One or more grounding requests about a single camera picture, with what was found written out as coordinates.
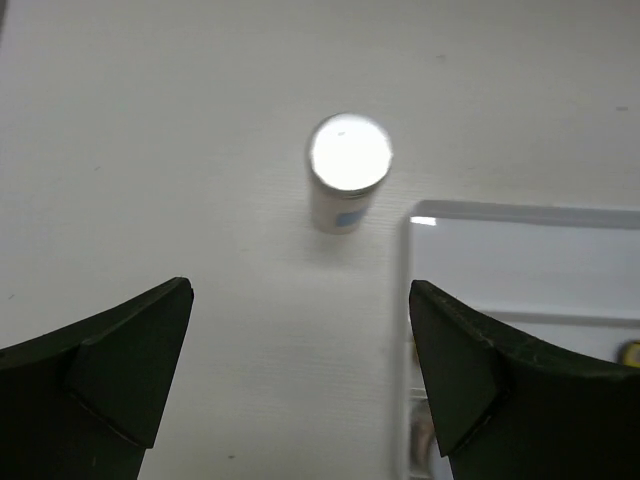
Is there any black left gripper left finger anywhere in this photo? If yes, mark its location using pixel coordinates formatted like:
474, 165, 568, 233
1, 277, 194, 479

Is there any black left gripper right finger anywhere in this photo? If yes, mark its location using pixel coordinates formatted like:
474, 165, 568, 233
409, 280, 639, 479

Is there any short jar grey lid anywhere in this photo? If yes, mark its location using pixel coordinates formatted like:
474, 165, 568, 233
409, 399, 435, 477

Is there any small yellow bottle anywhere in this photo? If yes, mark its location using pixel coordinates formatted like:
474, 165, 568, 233
616, 340, 640, 368

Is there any tall white jar silver lid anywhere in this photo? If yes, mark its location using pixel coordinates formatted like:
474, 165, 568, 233
306, 112, 394, 234

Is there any white divided tray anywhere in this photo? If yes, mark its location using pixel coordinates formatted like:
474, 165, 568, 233
397, 200, 639, 479

